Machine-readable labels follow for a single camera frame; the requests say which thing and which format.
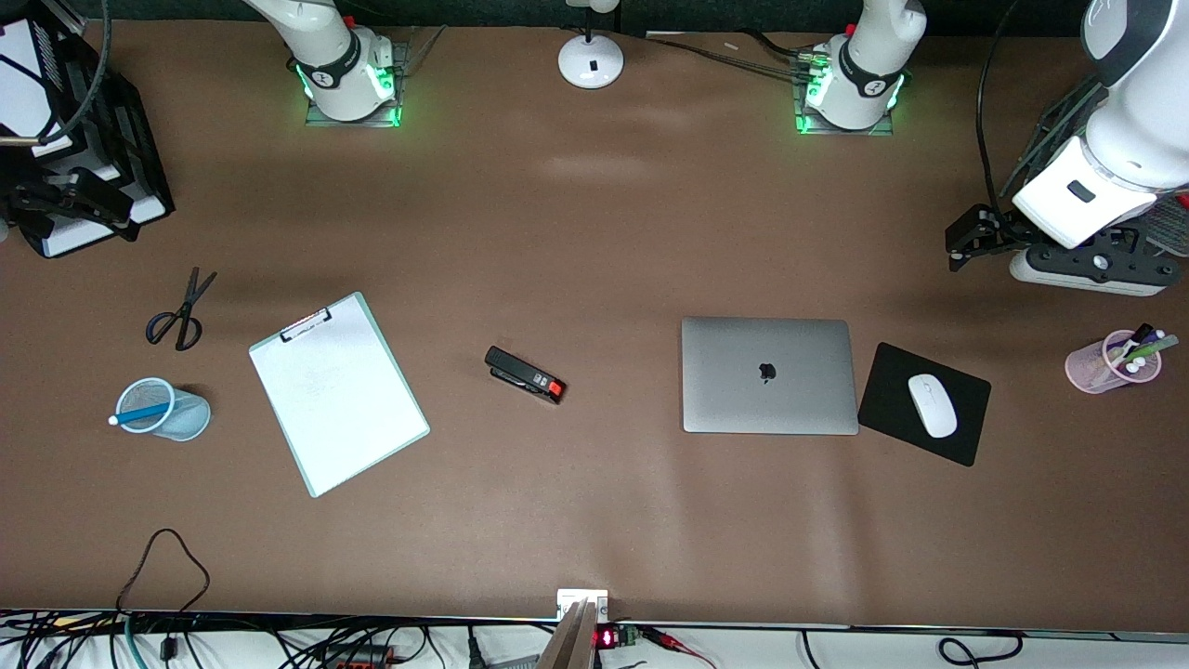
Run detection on white round stand base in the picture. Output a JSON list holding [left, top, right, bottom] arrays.
[[557, 0, 625, 90]]

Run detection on black scissors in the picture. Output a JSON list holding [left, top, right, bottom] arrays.
[[145, 267, 218, 352]]

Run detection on white computer mouse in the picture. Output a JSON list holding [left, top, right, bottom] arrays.
[[908, 374, 959, 439]]

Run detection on black mouse pad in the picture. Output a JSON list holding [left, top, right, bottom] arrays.
[[856, 342, 992, 467]]

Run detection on black cable bundle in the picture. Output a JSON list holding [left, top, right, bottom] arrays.
[[646, 33, 832, 80]]

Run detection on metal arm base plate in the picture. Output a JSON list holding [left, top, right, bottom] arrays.
[[792, 51, 897, 138], [305, 42, 403, 128]]

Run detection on red power strip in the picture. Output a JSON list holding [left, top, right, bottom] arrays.
[[320, 646, 402, 669]]

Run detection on thin black looped cable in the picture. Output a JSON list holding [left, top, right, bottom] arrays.
[[116, 528, 211, 616]]

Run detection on thick black cable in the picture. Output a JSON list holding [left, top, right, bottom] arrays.
[[936, 632, 1025, 668]]

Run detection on grey camera mount beam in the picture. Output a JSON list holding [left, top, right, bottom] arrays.
[[536, 599, 600, 669]]

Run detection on white mounting bracket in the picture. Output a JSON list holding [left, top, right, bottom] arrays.
[[556, 588, 610, 623]]

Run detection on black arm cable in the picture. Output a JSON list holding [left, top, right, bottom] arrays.
[[37, 0, 112, 140], [975, 0, 1009, 210]]

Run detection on black stapler red tip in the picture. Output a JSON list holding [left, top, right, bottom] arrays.
[[484, 346, 568, 406]]

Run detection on red wire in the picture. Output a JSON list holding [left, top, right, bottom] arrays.
[[641, 626, 718, 669]]

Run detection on black purple marker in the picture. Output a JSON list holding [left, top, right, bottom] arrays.
[[1110, 322, 1156, 359]]

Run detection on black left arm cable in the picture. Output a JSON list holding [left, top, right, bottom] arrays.
[[975, 0, 1009, 210]]

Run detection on light blue mesh pen cup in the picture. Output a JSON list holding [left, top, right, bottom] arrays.
[[115, 376, 212, 442]]

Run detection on green marker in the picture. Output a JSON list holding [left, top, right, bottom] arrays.
[[1119, 334, 1181, 368]]

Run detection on black wire mesh tray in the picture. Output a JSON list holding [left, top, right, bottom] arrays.
[[1008, 74, 1189, 256]]

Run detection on pink mesh pen cup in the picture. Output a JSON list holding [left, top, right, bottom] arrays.
[[1065, 330, 1162, 394]]

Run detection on blue marker white cap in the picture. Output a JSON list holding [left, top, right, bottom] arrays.
[[108, 401, 173, 426]]

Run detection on black stacked letter tray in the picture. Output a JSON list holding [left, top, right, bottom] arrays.
[[0, 0, 176, 259]]

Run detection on white paper sheet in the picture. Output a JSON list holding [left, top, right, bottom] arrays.
[[253, 297, 424, 493], [42, 195, 170, 258], [0, 19, 57, 140]]

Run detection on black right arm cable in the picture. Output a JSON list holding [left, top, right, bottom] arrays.
[[37, 0, 112, 140]]

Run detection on mint green clipboard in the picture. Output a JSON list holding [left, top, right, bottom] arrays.
[[248, 291, 431, 499]]

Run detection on silver laptop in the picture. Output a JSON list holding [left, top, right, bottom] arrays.
[[681, 317, 860, 436]]

